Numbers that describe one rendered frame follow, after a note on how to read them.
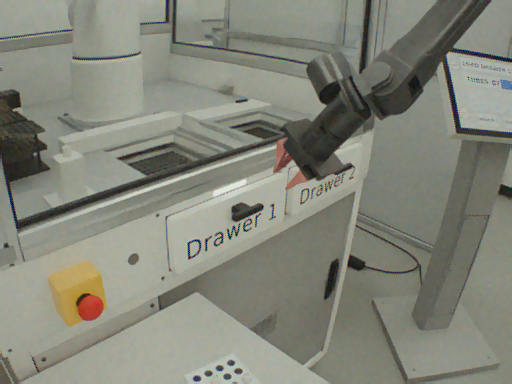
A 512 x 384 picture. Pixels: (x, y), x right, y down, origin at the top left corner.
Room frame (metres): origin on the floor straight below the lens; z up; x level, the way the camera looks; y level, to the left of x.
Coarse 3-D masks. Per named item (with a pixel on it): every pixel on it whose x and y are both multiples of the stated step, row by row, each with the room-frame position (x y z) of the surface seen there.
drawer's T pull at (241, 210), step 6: (240, 204) 0.68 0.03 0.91; (246, 204) 0.68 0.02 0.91; (258, 204) 0.68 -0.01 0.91; (234, 210) 0.66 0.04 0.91; (240, 210) 0.66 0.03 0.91; (246, 210) 0.65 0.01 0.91; (252, 210) 0.66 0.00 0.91; (258, 210) 0.67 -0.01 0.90; (234, 216) 0.63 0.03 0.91; (240, 216) 0.64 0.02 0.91; (246, 216) 0.65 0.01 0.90
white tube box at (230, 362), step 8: (224, 360) 0.40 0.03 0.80; (232, 360) 0.41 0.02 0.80; (200, 368) 0.38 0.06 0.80; (208, 368) 0.39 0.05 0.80; (216, 368) 0.39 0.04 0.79; (224, 368) 0.39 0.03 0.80; (232, 368) 0.39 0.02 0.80; (240, 368) 0.39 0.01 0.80; (184, 376) 0.37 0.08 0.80; (192, 376) 0.37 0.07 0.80; (200, 376) 0.37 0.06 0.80; (208, 376) 0.38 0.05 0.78; (224, 376) 0.38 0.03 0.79; (232, 376) 0.37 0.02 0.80; (240, 376) 0.38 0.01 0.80
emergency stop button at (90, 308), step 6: (84, 300) 0.40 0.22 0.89; (90, 300) 0.40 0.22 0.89; (96, 300) 0.41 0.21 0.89; (102, 300) 0.42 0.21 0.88; (78, 306) 0.39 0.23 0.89; (84, 306) 0.39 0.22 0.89; (90, 306) 0.40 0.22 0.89; (96, 306) 0.40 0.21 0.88; (102, 306) 0.41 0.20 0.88; (78, 312) 0.39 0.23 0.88; (84, 312) 0.39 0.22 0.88; (90, 312) 0.39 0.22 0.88; (96, 312) 0.40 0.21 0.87; (84, 318) 0.39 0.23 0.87; (90, 318) 0.39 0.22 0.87; (96, 318) 0.40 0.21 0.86
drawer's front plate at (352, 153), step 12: (360, 144) 1.02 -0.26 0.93; (348, 156) 0.97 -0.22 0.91; (360, 156) 1.02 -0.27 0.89; (288, 180) 0.82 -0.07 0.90; (312, 180) 0.86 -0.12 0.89; (324, 180) 0.89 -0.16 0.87; (336, 180) 0.94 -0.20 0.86; (348, 180) 0.98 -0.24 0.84; (288, 192) 0.82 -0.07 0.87; (300, 192) 0.83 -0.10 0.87; (324, 192) 0.90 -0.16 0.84; (336, 192) 0.94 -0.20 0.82; (288, 204) 0.81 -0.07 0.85; (312, 204) 0.87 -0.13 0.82
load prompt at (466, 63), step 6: (462, 60) 1.28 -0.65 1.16; (468, 60) 1.29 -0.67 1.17; (474, 60) 1.29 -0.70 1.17; (480, 60) 1.30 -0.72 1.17; (462, 66) 1.27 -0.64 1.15; (468, 66) 1.27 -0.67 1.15; (474, 66) 1.28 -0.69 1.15; (480, 66) 1.28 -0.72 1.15; (486, 66) 1.29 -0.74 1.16; (492, 66) 1.29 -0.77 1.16; (498, 66) 1.30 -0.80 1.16; (504, 66) 1.30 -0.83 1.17; (510, 66) 1.31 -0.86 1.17; (486, 72) 1.27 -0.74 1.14; (492, 72) 1.28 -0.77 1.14; (498, 72) 1.28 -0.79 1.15; (504, 72) 1.29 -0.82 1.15; (510, 72) 1.29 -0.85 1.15
